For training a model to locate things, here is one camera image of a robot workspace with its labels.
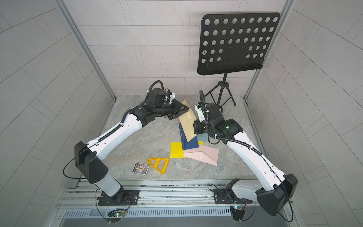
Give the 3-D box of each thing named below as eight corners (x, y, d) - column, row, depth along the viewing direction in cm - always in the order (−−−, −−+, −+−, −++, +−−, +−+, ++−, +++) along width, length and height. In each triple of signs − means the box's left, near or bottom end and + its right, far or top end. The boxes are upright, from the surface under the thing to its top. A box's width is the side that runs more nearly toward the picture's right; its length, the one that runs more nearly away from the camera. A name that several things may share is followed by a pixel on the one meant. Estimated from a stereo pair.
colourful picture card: (132, 172, 81) (131, 171, 79) (136, 162, 84) (135, 161, 83) (145, 175, 80) (144, 174, 78) (149, 165, 83) (148, 164, 82)
